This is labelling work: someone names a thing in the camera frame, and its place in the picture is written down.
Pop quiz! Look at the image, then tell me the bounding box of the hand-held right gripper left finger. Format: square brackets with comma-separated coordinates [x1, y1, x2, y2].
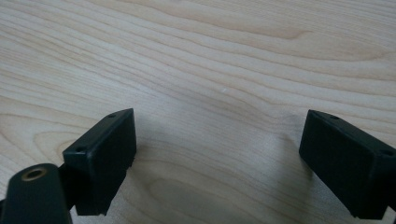
[62, 107, 137, 217]

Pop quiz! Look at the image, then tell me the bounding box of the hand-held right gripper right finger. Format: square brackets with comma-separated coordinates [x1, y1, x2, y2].
[298, 109, 396, 220]

